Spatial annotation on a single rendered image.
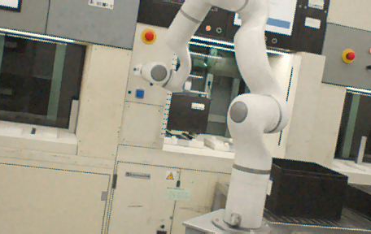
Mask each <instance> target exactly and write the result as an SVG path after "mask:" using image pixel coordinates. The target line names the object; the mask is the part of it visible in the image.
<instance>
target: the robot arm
mask: <svg viewBox="0 0 371 234"><path fill-rule="evenodd" d="M212 6H216V7H219V8H222V9H226V10H228V11H232V12H235V13H237V14H238V15H239V17H240V18H241V20H242V24H241V27H240V28H239V30H238V31H237V32H236V35H235V36H234V50H235V55H236V61H237V64H238V69H239V71H240V74H241V75H242V78H243V79H244V80H245V83H246V84H247V87H248V88H249V90H250V92H251V94H242V95H239V96H238V97H236V98H235V99H234V100H233V101H232V102H231V105H230V107H229V109H228V116H227V122H228V128H229V132H230V134H231V137H232V139H233V142H234V149H235V153H234V164H233V168H232V171H231V176H230V183H229V190H228V197H227V202H226V205H225V213H224V214H218V215H216V216H214V217H213V219H212V222H213V223H214V225H216V226H217V227H219V228H221V229H224V230H226V231H228V232H233V233H236V234H271V231H272V228H271V227H270V226H269V225H268V223H264V222H262V217H263V213H264V203H265V199H266V196H267V188H268V182H269V174H270V171H271V166H272V162H273V158H272V155H271V154H270V153H269V151H268V150H267V147H266V146H265V144H264V138H263V133H269V134H270V133H275V132H280V131H281V130H283V128H285V127H286V125H287V124H288V122H289V117H290V112H289V106H288V104H287V102H286V97H285V96H284V94H283V92H282V90H281V87H280V85H279V84H278V82H277V80H276V78H275V75H274V74H273V71H272V69H271V67H270V66H269V61H268V56H267V48H266V45H265V40H264V29H265V25H266V22H267V20H268V18H269V12H270V6H269V3H268V0H186V1H185V2H184V3H183V6H182V7H181V9H180V10H179V11H178V12H177V16H176V17H175V19H174V20H173V22H172V24H171V25H170V27H169V29H168V30H167V33H166V34H165V36H164V42H165V43H166V44H167V46H168V47H169V48H170V49H171V50H172V51H173V52H175V54H176V55H177V57H178V58H179V59H180V61H181V66H180V68H179V69H178V70H177V71H172V70H171V69H169V68H168V66H167V65H166V64H165V63H161V62H155V61H149V62H147V63H144V65H136V68H133V70H134V71H135V72H134V75H135V76H137V77H142V78H143V79H144V80H145V81H146V82H148V83H152V84H155V85H158V86H161V87H162V88H163V89H166V90H167V91H170V92H172V93H176V92H177V91H179V90H181V88H182V86H183V84H184V83H185V82H186V80H187V78H188V77H189V74H190V71H191V59H190V55H189V50H188V47H187V46H188V43H189V41H190V39H191V37H192V36H193V35H194V33H195V32H196V30H197V28H198V27H199V25H200V24H201V23H202V22H203V20H204V18H205V16H206V14H207V13H208V12H209V11H210V9H211V7H212Z"/></svg>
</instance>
